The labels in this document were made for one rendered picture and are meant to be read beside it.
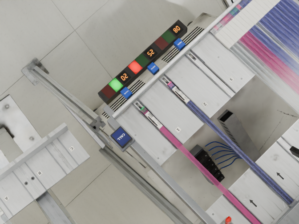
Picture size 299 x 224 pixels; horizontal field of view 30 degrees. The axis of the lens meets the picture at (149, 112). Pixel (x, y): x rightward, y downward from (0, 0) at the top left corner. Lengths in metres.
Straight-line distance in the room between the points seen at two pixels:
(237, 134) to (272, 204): 0.44
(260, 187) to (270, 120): 0.55
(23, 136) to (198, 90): 0.93
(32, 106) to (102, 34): 0.41
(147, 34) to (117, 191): 0.75
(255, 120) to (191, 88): 0.48
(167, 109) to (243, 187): 0.31
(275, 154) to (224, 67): 0.30
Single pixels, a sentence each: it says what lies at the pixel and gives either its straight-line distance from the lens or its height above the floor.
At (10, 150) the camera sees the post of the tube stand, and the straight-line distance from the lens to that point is 2.12.
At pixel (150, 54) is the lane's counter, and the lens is 1.70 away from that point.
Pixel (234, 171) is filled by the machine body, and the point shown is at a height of 0.62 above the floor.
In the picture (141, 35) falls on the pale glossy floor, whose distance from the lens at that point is 2.43.
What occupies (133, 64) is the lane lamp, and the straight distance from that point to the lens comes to 1.69.
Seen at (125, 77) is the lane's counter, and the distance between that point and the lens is 1.68.
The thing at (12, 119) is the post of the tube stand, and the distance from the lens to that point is 2.31.
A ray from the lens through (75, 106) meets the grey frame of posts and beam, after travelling 1.83.
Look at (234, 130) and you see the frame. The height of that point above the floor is 0.66.
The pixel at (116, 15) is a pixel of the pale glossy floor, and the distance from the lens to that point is 2.36.
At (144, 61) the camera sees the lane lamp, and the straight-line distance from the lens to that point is 1.69.
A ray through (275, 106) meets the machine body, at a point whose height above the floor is 0.62.
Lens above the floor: 2.11
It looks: 56 degrees down
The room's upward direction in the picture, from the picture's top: 124 degrees clockwise
